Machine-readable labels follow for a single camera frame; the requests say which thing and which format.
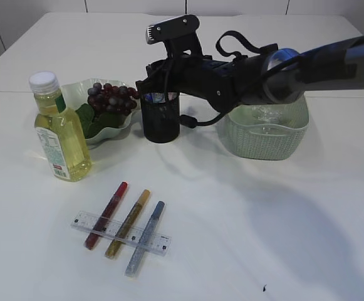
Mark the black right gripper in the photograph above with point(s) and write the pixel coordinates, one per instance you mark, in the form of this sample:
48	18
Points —
211	80

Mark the pink purple scissors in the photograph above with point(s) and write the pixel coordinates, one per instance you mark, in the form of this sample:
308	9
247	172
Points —
172	95

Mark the clear plastic sheet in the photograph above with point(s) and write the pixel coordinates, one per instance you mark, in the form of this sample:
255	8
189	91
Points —
267	118

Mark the blue scissors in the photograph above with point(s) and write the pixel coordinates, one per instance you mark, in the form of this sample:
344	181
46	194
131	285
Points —
154	97

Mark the red artificial grape bunch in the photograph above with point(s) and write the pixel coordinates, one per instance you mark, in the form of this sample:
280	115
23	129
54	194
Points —
107	106

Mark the yellow tea bottle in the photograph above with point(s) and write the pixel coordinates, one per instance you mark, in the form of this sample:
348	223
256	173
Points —
59	129

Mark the red glitter glue pen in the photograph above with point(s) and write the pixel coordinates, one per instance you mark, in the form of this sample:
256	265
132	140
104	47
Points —
107	213

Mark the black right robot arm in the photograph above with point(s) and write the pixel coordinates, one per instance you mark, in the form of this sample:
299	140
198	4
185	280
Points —
273	76

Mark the pale green plastic basket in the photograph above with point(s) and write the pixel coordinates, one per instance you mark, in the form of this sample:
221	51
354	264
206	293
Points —
238	132

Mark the black mesh pen holder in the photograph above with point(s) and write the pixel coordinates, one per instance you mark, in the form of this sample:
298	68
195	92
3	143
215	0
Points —
161	120

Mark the pale green wavy plate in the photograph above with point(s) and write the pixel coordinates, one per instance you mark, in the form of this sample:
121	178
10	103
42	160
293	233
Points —
75	95

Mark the silver glitter glue pen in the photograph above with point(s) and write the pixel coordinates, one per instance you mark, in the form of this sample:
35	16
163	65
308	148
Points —
139	252

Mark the gold glitter glue pen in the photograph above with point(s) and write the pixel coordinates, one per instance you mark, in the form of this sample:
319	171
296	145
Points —
132	216

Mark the clear plastic ruler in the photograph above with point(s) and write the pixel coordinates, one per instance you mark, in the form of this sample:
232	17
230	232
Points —
107	228

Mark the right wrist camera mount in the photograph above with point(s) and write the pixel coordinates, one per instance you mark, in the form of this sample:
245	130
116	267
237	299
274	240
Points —
178	35

